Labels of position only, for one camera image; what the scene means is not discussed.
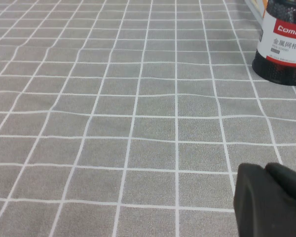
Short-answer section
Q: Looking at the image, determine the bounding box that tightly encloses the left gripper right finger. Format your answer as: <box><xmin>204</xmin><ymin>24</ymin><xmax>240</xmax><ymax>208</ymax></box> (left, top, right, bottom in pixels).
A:
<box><xmin>263</xmin><ymin>161</ymin><xmax>296</xmax><ymax>212</ymax></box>

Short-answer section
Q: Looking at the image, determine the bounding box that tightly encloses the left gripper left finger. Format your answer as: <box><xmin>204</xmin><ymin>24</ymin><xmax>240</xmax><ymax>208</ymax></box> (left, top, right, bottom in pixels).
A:
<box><xmin>233</xmin><ymin>162</ymin><xmax>296</xmax><ymax>237</ymax></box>

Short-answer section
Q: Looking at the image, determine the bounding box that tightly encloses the black mesh pen holder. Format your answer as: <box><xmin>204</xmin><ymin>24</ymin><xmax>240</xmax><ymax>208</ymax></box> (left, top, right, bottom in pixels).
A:
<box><xmin>251</xmin><ymin>0</ymin><xmax>296</xmax><ymax>86</ymax></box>

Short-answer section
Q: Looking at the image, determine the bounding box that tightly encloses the grey white-grid tablecloth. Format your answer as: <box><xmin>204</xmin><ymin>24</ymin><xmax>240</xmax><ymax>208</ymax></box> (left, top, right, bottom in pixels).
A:
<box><xmin>0</xmin><ymin>0</ymin><xmax>296</xmax><ymax>237</ymax></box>

